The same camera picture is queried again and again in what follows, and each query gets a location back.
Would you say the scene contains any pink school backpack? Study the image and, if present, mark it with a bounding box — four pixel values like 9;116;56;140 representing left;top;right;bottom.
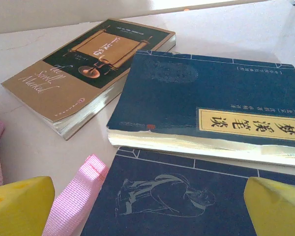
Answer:
0;114;109;236

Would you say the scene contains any dark blue book round emblem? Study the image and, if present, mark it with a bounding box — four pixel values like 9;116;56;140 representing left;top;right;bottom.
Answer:
105;50;295;169

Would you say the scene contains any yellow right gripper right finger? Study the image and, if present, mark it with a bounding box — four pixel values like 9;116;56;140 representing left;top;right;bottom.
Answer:
243;176;295;236

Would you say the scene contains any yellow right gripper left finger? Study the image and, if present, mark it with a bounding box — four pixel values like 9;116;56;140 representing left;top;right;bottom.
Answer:
0;176;56;236

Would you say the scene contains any dark blue book figure drawing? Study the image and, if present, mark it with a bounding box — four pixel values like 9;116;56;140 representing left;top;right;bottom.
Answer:
80;147;295;236

